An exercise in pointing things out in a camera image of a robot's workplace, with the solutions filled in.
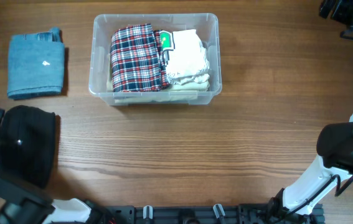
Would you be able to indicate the blue denim jeans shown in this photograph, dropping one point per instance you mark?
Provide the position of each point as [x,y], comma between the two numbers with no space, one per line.
[36,65]

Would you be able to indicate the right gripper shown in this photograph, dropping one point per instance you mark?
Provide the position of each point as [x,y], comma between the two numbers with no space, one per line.
[340,14]

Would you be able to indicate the cream cloth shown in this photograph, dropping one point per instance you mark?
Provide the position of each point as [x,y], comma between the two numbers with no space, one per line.
[184,89]

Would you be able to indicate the red plaid shirt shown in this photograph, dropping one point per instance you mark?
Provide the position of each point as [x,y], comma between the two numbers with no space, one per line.
[136,57]

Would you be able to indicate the black garment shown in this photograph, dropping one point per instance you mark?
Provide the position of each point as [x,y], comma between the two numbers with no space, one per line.
[27,144]

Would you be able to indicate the white printed t-shirt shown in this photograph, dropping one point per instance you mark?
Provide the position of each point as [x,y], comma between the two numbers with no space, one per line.
[184,56]

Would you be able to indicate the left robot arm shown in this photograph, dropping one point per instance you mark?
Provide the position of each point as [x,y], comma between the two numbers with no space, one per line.
[25,202]

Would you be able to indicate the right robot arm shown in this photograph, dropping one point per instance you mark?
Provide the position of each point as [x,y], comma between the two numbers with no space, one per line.
[332,168]

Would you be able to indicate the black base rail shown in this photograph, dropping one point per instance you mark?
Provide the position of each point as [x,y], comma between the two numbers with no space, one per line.
[239,214]

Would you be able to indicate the clear plastic storage container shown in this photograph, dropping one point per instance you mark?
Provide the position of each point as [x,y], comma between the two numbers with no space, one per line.
[105,25]

